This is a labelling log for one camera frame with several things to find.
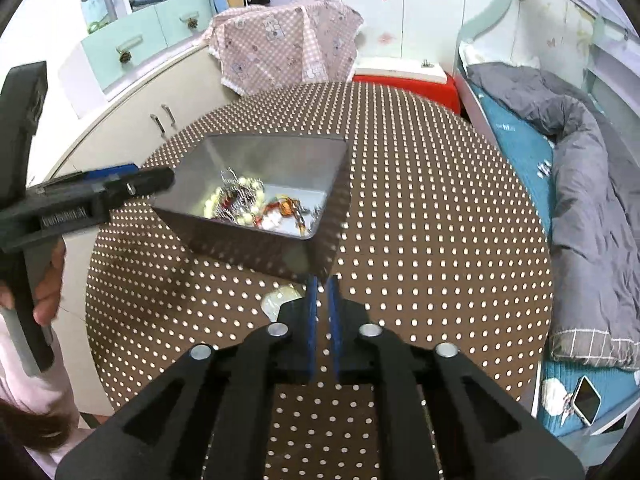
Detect white jade carved pendant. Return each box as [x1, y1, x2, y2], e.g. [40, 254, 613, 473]
[260, 285, 303, 322]

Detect white smartphone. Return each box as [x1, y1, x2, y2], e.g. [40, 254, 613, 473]
[570, 376, 602, 426]

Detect beige cabinet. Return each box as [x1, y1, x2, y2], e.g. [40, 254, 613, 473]
[50, 47, 238, 415]

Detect mint bunk bed frame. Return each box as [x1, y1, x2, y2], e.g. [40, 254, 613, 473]
[454, 0, 639, 128]

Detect left hand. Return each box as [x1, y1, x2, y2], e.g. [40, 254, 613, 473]
[32, 238, 66, 326]

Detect red white bedside box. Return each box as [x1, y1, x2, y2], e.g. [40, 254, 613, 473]
[352, 56, 461, 114]

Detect mint green drawer unit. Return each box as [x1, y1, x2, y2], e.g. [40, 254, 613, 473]
[82, 0, 213, 90]

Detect grey duvet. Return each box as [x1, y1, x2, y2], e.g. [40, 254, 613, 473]
[466, 62, 639, 370]

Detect dark grey storage box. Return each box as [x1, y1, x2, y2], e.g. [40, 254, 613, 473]
[152, 133, 350, 283]

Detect teal bed sheet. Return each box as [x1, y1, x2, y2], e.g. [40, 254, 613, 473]
[470, 81, 640, 438]

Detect pink checked cloth cover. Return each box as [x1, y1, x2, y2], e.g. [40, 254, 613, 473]
[204, 0, 363, 96]

